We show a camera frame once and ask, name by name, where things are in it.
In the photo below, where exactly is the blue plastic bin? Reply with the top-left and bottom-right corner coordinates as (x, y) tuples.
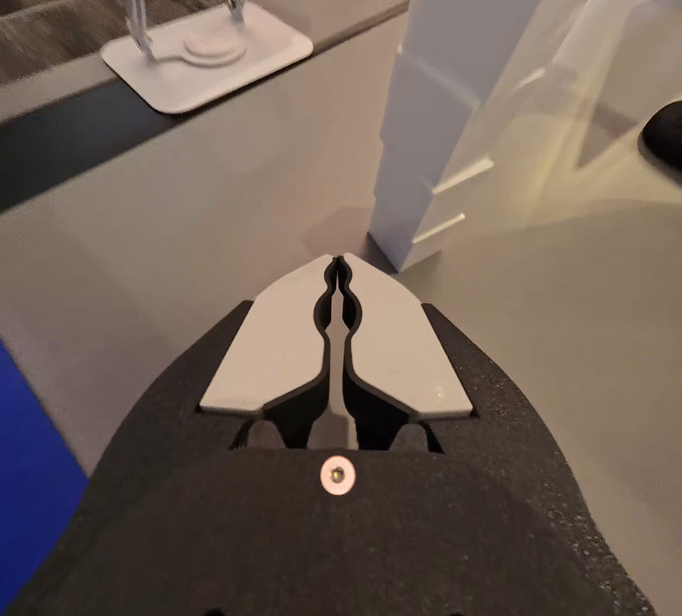
(0, 339), (90, 616)

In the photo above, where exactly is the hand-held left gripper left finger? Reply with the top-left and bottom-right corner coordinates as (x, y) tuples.
(199, 254), (340, 450)

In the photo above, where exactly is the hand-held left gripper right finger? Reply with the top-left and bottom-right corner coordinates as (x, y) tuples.
(338, 253), (475, 452)

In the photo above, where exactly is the black padded wrist rest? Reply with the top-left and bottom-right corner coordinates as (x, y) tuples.
(637, 101), (682, 175)

